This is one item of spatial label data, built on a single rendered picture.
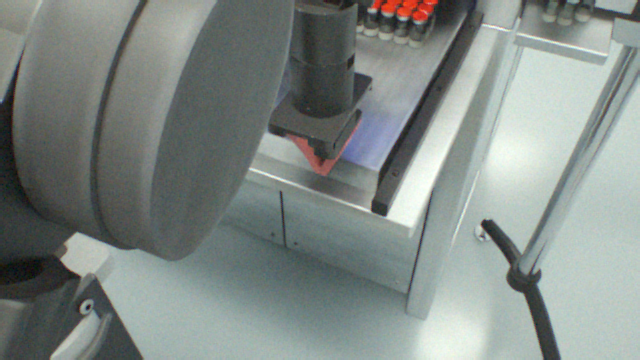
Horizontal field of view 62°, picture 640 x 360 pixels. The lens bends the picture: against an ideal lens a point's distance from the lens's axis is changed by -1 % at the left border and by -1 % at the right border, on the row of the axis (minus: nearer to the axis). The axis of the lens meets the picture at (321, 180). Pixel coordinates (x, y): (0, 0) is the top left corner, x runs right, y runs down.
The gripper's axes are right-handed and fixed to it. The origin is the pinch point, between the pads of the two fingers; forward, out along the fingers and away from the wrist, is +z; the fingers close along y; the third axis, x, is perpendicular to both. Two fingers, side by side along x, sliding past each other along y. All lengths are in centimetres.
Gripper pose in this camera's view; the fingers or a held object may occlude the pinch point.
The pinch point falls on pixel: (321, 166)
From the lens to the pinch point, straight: 56.7
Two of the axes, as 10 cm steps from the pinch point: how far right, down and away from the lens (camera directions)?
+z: 0.0, 6.8, 7.4
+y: 4.2, -6.7, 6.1
